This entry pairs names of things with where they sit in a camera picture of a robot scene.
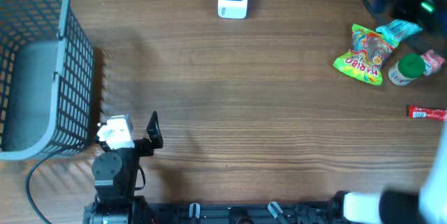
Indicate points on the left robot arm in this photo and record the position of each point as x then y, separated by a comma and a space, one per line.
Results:
116, 171

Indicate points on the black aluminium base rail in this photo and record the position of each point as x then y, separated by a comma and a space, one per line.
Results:
304, 212

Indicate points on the green Haribo candy bag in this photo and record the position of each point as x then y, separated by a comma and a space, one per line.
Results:
369, 51

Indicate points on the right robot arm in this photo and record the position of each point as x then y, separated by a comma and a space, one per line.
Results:
394, 204

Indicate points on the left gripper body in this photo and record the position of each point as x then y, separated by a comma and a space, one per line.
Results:
143, 148

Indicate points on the light blue tissue packet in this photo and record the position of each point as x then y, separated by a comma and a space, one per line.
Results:
398, 30

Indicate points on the red package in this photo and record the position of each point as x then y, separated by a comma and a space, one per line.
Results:
416, 112

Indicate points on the small red snack packet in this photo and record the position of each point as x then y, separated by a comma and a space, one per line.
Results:
433, 62

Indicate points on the grey plastic mesh basket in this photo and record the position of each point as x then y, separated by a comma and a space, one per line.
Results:
47, 72

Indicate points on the green lid plastic jar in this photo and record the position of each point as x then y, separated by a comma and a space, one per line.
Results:
407, 69

